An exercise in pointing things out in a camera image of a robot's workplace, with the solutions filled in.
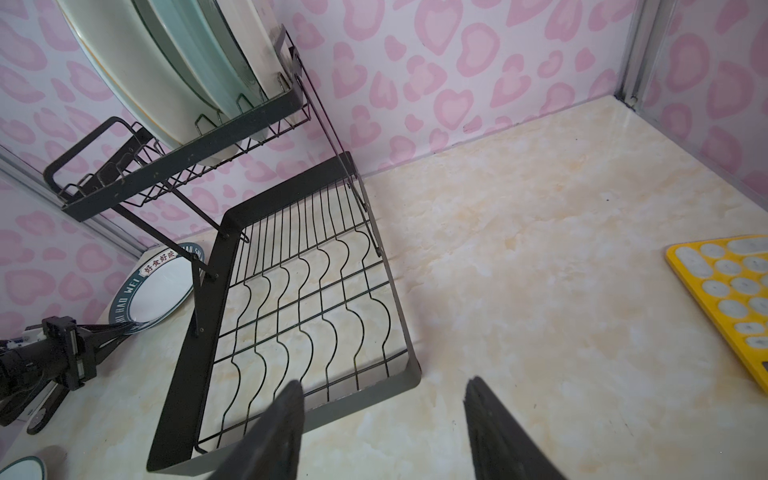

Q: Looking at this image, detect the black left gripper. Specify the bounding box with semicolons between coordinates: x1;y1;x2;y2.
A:
1;317;135;399

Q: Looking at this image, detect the black stapler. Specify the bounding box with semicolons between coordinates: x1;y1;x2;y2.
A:
1;382;69;435

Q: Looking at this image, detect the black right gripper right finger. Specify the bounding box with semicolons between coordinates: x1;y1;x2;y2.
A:
463;376;566;480

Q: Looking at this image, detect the cat pumpkin star plate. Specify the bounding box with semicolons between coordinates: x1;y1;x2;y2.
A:
134;1;249;118

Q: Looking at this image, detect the yellow calculator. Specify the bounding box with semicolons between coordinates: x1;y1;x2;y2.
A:
664;235;767;390

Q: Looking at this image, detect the orange sunburst plate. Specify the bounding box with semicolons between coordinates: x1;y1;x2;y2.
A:
59;1;232;149

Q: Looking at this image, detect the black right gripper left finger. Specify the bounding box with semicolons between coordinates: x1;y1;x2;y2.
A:
209;380;305;480

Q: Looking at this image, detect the black two-tier dish rack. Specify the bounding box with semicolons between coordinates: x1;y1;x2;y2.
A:
43;50;422;476

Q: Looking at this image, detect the light blue flower plate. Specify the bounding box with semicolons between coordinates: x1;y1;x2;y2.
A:
197;0;268;106

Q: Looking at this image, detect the green-rim lettered white plate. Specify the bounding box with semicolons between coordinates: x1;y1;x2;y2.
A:
108;248;193;335

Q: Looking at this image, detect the white floral speckled plate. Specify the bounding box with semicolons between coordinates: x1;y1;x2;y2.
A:
217;0;290;99

